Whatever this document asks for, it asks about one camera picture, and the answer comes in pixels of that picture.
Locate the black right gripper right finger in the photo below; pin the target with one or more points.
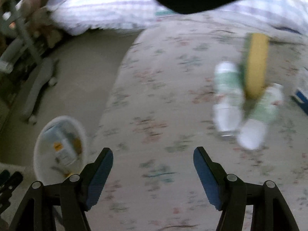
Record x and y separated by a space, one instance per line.
230 195

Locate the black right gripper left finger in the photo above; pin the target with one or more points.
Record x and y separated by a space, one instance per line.
75 196

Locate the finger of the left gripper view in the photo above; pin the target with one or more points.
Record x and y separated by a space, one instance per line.
8 184

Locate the light blue carton box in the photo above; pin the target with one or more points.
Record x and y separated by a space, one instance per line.
66 145

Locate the white AD milk bottle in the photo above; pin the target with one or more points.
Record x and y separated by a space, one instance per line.
253 132

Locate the blue snack box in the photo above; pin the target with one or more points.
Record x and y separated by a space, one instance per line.
301 100

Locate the white round trash bin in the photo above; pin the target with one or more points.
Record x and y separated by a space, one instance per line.
46 167

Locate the floral bed sheet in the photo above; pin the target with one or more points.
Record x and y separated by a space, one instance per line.
160 110

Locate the grey office chair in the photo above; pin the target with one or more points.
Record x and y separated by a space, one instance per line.
22 54

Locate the yellow green sponge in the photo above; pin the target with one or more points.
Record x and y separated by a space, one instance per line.
253 64

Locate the purple checkered white quilt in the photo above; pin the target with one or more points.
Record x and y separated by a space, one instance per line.
77 16

